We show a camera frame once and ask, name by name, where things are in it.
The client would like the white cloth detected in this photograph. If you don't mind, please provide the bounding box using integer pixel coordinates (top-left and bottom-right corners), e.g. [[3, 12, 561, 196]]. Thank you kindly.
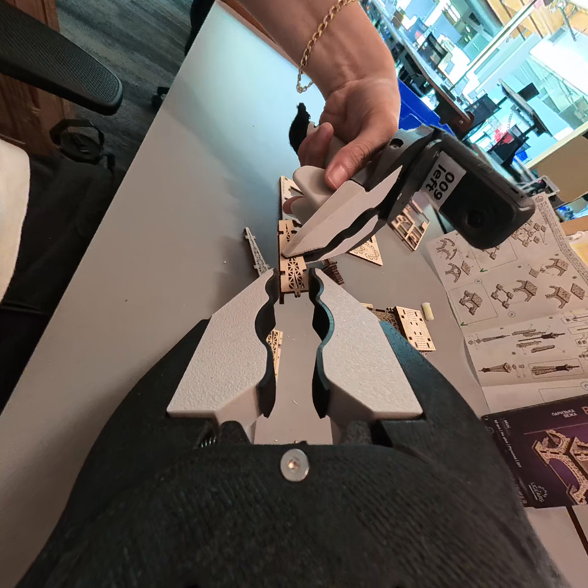
[[0, 137, 31, 301]]

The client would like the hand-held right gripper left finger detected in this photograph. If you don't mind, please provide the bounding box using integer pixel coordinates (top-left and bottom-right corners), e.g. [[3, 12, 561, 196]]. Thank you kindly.
[[167, 270, 282, 445]]

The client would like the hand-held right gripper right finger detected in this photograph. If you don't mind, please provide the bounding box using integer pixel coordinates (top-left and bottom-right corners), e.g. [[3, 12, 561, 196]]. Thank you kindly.
[[309, 268, 424, 445]]

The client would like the wooden lattice platform piece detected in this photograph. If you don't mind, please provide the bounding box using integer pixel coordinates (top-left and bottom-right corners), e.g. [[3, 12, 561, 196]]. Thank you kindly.
[[394, 304, 437, 353]]

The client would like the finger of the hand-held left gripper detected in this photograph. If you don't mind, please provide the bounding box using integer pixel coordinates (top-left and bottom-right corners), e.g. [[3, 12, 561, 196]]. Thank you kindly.
[[280, 180, 383, 260], [316, 215, 392, 267]]

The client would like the person's left hand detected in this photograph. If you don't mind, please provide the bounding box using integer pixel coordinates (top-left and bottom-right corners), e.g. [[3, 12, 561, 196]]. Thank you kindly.
[[297, 75, 401, 188]]

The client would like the purple puzzle box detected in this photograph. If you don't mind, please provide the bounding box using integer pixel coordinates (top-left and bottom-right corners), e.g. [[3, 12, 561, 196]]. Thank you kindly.
[[481, 403, 588, 509]]

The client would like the cardboard box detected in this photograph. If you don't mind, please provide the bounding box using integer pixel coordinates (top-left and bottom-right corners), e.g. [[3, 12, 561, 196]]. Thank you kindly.
[[525, 135, 588, 204]]

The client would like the small laser-cut wooden sheet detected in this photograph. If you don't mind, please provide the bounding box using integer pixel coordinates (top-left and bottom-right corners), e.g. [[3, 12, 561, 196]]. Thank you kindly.
[[390, 201, 431, 253]]

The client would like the blue plastic bin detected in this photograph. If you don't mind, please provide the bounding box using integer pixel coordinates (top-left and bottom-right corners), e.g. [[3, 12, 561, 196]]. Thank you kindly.
[[398, 77, 456, 137]]

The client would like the gold chain bracelet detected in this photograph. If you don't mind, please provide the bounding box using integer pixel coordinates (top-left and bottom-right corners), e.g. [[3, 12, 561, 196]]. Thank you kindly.
[[295, 0, 357, 93]]

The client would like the paper instruction sheet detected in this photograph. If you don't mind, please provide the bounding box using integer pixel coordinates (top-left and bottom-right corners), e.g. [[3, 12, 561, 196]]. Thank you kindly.
[[424, 190, 588, 413]]

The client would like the flat wooden lattice piece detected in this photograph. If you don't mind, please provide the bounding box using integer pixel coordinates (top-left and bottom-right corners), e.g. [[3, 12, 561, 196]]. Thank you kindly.
[[362, 302, 401, 328]]

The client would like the small dark wooden assembly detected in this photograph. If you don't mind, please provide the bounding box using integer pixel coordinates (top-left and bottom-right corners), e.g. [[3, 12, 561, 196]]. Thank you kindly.
[[321, 258, 346, 286]]

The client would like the dark cloth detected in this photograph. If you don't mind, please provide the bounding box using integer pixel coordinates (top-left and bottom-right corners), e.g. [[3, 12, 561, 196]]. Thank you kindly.
[[0, 154, 127, 407]]

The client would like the tapered wooden lattice strip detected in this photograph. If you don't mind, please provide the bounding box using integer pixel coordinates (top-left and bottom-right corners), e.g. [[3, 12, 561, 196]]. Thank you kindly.
[[266, 327, 284, 380], [243, 226, 270, 277]]

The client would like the black mesh office chair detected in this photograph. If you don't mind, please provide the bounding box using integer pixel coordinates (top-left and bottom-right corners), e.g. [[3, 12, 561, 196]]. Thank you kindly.
[[0, 4, 125, 167]]

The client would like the person's left forearm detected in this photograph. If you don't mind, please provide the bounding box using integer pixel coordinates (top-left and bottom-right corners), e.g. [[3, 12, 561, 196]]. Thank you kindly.
[[236, 0, 399, 100]]

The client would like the wooden lattice tower section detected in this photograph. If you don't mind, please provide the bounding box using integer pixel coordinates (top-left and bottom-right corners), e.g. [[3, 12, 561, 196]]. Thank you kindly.
[[277, 219, 310, 305]]

